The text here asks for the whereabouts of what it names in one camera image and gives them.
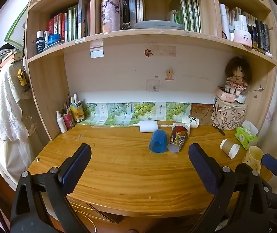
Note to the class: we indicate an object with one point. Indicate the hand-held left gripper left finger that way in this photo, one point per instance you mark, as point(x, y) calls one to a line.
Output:
point(76, 166)

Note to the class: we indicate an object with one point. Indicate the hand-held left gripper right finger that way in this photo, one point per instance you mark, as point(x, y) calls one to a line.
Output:
point(202, 170)

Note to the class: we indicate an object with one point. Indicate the brown paper cup white inside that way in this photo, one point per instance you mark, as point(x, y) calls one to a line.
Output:
point(229, 148)

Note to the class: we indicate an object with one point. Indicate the colourful printed paper cup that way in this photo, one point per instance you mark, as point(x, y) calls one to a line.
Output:
point(178, 138)

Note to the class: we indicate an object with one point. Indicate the white cup with ink print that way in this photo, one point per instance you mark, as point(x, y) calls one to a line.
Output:
point(190, 122)

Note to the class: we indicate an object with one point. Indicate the blue plastic cup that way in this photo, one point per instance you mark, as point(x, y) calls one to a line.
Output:
point(158, 141)

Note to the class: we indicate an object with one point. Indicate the plain white paper cup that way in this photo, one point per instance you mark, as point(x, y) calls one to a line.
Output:
point(148, 127)

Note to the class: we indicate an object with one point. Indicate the cream ceramic mug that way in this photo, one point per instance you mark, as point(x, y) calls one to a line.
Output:
point(253, 157)

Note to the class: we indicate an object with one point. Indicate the green tissue pack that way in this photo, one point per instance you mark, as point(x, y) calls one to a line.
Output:
point(246, 136)

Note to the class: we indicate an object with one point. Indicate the dark brown pen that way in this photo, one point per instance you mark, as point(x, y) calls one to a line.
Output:
point(218, 129)

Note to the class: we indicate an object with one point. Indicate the white spray bottle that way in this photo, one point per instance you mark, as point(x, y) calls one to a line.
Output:
point(61, 122)

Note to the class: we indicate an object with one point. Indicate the wooden desk drawer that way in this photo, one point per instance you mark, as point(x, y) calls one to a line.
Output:
point(89, 211)

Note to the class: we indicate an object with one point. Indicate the red pen holder can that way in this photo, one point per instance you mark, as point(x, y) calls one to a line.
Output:
point(68, 119)

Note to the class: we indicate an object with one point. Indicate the green grape printed box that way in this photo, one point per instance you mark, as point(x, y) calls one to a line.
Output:
point(143, 111)
point(91, 113)
point(178, 111)
point(116, 114)

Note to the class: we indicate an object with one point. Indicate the brown cardboard sheet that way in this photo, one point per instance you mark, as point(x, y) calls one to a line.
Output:
point(201, 114)

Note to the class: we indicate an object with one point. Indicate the letter printed fabric box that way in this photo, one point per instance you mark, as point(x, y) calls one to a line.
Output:
point(229, 116)

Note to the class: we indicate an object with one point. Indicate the white tape roll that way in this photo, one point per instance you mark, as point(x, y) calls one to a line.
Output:
point(240, 98)

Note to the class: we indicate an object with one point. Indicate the pink round tin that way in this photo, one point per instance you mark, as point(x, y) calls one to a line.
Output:
point(225, 95)

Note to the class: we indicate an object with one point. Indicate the wooden bookshelf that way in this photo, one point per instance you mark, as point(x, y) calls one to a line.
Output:
point(55, 82)

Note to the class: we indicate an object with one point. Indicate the white lace cloth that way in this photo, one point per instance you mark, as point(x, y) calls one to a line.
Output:
point(4, 109)

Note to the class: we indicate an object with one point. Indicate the brown haired rag doll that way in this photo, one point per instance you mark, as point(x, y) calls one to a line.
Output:
point(236, 76)

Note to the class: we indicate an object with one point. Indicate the yellow hanging toy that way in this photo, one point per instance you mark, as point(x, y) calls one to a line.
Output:
point(21, 77)

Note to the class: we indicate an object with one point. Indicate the white paper note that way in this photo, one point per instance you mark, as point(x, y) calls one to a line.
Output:
point(96, 48)

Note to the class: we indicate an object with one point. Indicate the black cosmetic bottle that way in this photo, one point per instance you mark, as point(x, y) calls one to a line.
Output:
point(266, 38)
point(259, 34)

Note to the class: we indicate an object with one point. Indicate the pile of old books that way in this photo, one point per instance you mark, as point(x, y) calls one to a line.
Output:
point(7, 58)

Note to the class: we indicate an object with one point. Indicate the black bottle white cap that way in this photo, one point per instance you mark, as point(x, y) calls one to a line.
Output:
point(39, 43)

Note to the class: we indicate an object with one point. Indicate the blue jar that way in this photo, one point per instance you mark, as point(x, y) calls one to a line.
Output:
point(54, 38)

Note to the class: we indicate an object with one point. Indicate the pink white cosmetic jar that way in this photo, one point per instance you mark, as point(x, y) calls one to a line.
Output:
point(243, 38)

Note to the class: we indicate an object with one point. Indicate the small white bottle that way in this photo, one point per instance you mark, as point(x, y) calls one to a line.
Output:
point(46, 37)

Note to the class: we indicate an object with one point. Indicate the row of red green books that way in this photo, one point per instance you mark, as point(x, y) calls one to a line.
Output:
point(70, 21)

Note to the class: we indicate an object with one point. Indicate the green framed picture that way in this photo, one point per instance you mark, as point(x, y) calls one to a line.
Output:
point(15, 28)

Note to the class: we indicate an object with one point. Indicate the grey oval cushion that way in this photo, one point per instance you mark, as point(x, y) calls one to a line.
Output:
point(157, 25)

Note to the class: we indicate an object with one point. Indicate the row of white cosmetic boxes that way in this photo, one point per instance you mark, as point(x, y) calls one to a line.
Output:
point(235, 19)

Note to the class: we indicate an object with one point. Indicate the row of green white books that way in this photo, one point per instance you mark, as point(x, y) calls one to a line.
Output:
point(188, 13)

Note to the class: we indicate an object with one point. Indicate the floral printed cylinder tube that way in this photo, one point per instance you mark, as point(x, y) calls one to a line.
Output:
point(110, 11)

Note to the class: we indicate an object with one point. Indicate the row of dark grey books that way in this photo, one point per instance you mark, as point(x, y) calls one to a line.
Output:
point(132, 6)

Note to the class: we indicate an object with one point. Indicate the orange wall sticker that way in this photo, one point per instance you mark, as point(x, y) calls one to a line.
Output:
point(169, 74)

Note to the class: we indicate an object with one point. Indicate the red wall sticker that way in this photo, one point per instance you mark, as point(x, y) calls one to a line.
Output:
point(148, 52)

